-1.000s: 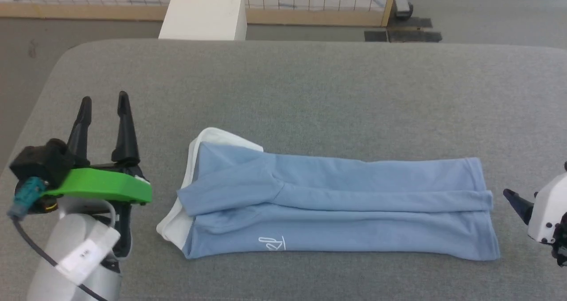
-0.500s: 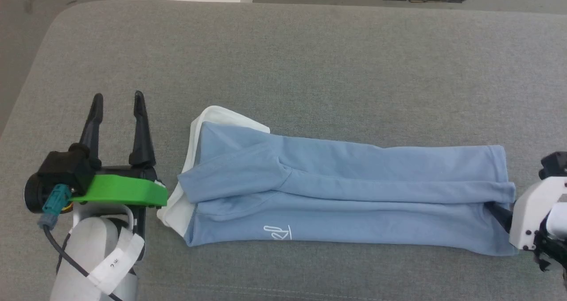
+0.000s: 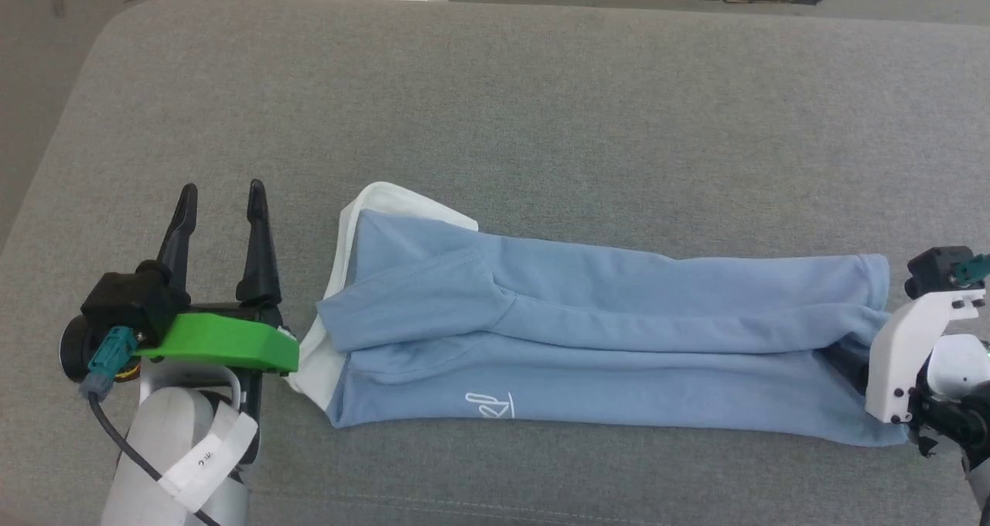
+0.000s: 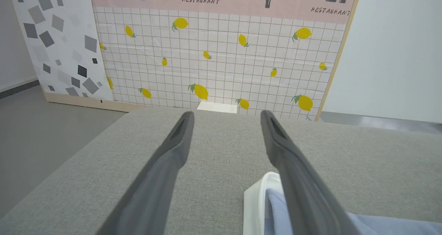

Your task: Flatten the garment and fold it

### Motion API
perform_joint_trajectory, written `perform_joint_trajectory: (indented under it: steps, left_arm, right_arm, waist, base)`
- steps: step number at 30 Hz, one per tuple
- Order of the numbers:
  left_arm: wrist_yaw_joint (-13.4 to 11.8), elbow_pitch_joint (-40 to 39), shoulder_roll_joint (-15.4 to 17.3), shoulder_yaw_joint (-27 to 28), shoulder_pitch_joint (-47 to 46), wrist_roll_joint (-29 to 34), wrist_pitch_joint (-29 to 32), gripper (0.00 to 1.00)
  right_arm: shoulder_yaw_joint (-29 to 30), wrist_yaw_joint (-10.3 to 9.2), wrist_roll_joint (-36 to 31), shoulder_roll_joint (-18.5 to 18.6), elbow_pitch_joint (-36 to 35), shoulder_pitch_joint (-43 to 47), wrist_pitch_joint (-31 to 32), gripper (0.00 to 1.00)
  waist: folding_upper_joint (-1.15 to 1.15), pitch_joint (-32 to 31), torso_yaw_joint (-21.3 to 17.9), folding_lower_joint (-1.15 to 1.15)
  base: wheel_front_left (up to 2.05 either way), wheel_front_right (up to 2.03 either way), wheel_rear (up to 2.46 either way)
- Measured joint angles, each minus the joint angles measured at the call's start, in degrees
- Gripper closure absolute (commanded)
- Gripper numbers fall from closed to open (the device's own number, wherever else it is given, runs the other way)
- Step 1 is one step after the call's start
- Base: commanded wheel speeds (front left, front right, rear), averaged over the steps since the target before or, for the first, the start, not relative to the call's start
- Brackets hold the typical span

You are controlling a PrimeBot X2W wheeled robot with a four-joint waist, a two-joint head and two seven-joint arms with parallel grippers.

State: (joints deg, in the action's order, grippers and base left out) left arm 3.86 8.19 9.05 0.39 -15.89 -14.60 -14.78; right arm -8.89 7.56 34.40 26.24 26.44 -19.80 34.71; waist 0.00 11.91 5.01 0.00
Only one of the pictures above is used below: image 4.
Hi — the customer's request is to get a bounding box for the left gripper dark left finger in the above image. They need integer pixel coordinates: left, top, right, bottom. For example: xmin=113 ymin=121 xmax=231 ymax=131
xmin=96 ymin=111 xmax=195 ymax=235

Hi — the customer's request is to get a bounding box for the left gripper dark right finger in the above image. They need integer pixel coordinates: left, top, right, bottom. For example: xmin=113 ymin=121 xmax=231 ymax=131
xmin=260 ymin=110 xmax=362 ymax=235

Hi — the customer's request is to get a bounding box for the light blue polo shirt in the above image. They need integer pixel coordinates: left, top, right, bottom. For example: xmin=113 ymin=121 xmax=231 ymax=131
xmin=243 ymin=172 xmax=442 ymax=235

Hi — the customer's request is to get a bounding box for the grey fabric sofa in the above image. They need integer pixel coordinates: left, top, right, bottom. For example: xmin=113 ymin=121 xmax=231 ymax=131
xmin=0 ymin=107 xmax=442 ymax=235

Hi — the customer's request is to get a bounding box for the white box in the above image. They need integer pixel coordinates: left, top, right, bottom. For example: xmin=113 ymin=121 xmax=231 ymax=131
xmin=196 ymin=101 xmax=238 ymax=114

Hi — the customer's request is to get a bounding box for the lemon print partition panel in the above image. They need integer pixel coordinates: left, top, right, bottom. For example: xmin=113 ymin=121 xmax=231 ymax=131
xmin=89 ymin=0 xmax=364 ymax=122

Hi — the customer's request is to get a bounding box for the grey terrazzo print panel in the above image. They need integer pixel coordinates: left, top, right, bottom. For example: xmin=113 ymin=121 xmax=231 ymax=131
xmin=8 ymin=0 xmax=115 ymax=108

